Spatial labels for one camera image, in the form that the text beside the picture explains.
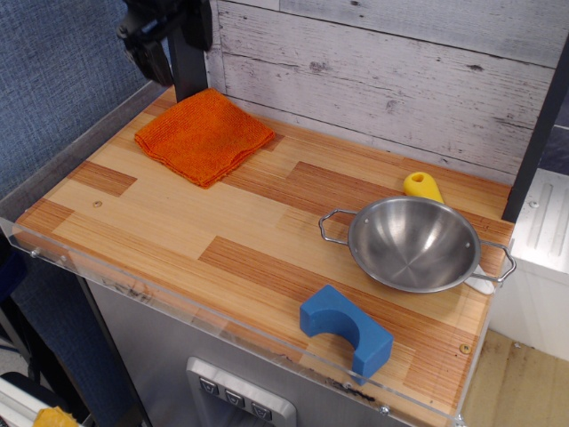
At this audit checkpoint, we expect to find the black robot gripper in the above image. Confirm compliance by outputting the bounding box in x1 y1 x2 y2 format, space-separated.
116 0 212 87

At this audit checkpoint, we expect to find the orange knitted towel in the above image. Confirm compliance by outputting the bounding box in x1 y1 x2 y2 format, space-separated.
134 88 276 189

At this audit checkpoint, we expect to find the clear acrylic table guard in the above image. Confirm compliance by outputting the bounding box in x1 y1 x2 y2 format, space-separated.
1 194 492 426

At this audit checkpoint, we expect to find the stainless steel cabinet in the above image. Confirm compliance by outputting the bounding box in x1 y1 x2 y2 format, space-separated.
87 282 388 426

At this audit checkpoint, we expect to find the blue arch foam block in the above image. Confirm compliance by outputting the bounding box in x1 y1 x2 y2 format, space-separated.
300 285 394 385

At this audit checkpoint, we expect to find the silver button control panel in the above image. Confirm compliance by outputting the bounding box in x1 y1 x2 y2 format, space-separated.
186 357 297 426

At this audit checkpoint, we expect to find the yellow black bag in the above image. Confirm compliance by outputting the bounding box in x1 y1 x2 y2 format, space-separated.
32 407 79 427

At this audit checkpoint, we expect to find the white ribbed appliance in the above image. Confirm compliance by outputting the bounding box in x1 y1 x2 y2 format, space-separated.
512 169 568 273

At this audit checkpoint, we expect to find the black left upright post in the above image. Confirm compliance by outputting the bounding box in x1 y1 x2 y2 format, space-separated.
167 28 208 102

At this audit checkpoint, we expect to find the black upright post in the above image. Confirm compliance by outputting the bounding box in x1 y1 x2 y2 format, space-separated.
167 28 208 102
501 0 569 222

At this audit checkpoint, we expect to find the steel two-handled bowl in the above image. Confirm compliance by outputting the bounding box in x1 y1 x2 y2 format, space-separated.
318 196 517 294

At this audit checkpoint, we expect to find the black right upright post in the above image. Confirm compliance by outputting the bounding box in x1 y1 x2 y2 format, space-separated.
501 0 569 222

